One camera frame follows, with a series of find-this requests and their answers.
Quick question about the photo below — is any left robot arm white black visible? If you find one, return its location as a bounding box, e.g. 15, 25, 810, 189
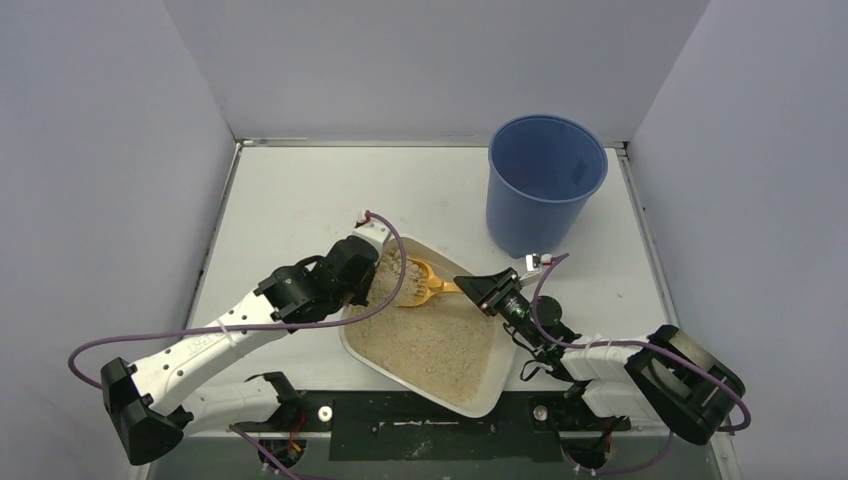
100, 223, 390, 466

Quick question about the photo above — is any blue plastic bucket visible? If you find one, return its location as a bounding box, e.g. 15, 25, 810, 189
485, 114, 609, 258

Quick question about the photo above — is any purple cable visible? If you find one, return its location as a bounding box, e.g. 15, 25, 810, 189
529, 252, 753, 433
67, 211, 408, 391

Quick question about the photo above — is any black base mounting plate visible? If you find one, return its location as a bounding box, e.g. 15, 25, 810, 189
247, 391, 631, 462

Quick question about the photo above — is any orange plastic litter scoop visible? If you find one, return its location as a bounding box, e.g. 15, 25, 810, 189
399, 257, 463, 308

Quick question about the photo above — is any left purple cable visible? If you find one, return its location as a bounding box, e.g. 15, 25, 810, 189
67, 211, 408, 391

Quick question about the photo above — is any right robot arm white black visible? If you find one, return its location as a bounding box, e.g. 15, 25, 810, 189
454, 268, 746, 445

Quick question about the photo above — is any beige cat litter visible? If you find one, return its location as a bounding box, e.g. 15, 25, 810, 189
344, 261, 495, 405

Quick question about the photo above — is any white plastic litter tray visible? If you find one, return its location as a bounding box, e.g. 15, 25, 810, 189
339, 240, 517, 418

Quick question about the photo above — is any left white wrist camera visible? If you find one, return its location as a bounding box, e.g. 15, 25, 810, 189
352, 210, 392, 255

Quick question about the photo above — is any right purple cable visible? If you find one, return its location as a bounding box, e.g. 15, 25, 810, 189
529, 252, 753, 433

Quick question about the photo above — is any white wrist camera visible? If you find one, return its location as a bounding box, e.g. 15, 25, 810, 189
524, 253, 554, 276
352, 210, 392, 255

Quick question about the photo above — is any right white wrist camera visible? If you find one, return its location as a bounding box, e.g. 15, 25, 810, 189
524, 253, 554, 276

